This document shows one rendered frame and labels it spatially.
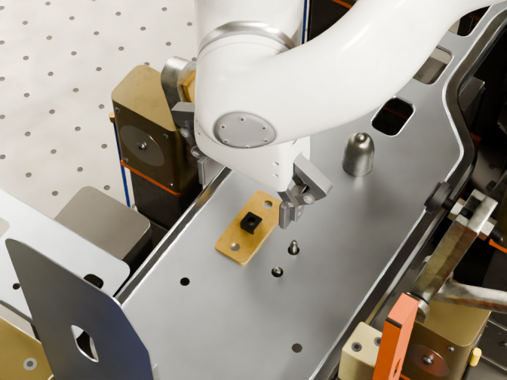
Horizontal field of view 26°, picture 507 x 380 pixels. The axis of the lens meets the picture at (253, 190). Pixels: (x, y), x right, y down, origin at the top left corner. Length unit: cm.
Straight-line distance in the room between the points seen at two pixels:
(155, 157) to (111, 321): 48
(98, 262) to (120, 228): 6
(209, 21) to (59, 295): 23
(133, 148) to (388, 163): 28
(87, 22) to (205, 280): 71
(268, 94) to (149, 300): 37
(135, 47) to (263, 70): 91
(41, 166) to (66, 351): 72
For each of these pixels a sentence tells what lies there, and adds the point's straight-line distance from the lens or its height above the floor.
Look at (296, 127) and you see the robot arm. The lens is 78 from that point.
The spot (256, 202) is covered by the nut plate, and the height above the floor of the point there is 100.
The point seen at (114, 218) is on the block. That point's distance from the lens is 115.
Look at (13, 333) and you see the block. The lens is 101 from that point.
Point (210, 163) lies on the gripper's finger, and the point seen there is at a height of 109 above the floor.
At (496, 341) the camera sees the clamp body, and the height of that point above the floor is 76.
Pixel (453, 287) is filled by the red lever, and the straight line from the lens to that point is 100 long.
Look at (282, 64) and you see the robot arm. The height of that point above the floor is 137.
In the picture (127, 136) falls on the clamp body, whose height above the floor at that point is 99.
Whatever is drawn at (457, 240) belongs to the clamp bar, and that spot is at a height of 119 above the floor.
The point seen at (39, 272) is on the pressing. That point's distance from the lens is 75.
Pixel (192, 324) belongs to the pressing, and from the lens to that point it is 106.
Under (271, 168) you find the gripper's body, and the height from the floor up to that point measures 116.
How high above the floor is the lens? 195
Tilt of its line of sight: 56 degrees down
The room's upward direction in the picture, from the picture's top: straight up
